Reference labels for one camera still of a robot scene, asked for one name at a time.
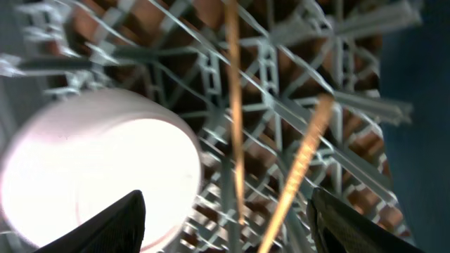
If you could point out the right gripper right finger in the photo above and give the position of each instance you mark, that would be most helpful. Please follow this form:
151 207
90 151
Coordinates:
336 227

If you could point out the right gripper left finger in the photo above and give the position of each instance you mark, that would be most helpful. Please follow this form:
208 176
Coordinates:
117 229

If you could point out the pink bowl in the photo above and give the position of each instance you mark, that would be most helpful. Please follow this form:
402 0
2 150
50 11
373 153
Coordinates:
75 158

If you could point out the dark blue plate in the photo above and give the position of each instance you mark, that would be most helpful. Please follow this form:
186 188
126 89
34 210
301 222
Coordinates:
414 68

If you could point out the grey dishwasher rack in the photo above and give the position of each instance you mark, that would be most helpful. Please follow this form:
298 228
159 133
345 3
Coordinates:
175 53

